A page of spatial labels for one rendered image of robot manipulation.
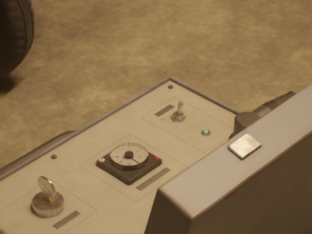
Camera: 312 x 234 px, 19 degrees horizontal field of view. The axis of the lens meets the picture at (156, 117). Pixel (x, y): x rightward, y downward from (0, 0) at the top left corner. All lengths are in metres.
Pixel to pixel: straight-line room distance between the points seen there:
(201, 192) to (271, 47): 0.75
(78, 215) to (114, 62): 0.36
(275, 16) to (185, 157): 0.42
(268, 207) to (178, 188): 0.11
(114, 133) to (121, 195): 0.10
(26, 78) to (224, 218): 0.68
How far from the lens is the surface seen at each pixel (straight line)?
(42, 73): 1.21
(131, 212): 0.90
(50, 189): 0.89
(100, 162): 0.95
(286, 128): 0.58
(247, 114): 0.93
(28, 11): 1.12
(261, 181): 0.57
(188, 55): 1.24
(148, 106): 1.04
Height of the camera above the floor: 0.66
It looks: 36 degrees down
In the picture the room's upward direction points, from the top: straight up
